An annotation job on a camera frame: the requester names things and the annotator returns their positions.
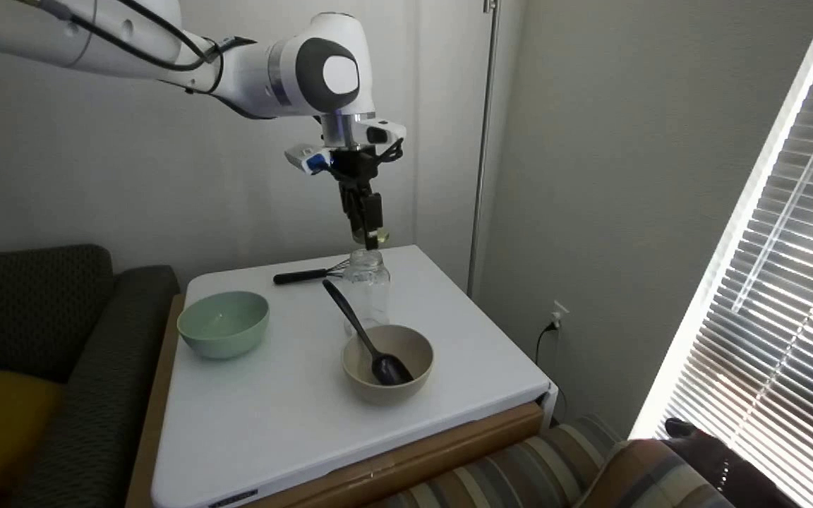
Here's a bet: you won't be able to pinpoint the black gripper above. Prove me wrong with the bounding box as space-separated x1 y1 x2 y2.
331 143 392 254

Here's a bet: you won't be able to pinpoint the yellowish jar lid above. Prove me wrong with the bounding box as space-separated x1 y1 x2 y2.
358 224 392 255

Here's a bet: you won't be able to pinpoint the clear glass jar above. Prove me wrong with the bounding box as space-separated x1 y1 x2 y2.
340 243 395 337

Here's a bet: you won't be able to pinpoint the black spoon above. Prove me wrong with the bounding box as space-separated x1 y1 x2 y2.
320 275 419 389

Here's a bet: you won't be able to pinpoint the beige bowl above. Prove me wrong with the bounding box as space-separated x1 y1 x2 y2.
340 322 439 408

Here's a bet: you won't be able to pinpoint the light green bowl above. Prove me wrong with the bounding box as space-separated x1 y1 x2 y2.
175 286 275 363

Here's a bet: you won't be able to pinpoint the white table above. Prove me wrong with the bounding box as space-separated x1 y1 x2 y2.
147 243 561 508

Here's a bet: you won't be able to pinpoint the wooden table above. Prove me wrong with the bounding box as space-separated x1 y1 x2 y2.
123 286 561 508

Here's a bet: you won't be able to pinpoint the striped sofa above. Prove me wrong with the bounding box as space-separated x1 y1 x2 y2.
364 418 741 508

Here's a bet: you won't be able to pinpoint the dark grey armchair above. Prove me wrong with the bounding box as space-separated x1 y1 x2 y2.
0 243 183 508

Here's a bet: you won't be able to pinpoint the striped sofa cushion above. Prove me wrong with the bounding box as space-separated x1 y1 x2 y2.
576 433 741 508

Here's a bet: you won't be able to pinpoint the white window blinds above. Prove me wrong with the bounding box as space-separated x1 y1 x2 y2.
631 0 813 508

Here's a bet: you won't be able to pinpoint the yellow cushion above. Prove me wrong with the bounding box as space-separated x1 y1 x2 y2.
0 363 69 500

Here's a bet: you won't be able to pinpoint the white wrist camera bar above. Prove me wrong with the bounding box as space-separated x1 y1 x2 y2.
283 114 410 179

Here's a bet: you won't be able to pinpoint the black handled wire whisk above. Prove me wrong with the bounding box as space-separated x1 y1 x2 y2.
272 250 375 286

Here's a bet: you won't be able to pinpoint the white wall outlet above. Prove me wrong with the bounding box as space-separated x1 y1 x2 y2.
546 295 574 333

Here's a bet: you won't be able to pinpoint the black power cord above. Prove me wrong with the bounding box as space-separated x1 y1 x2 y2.
532 315 561 371

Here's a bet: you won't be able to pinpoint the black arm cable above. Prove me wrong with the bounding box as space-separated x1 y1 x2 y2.
43 0 261 76

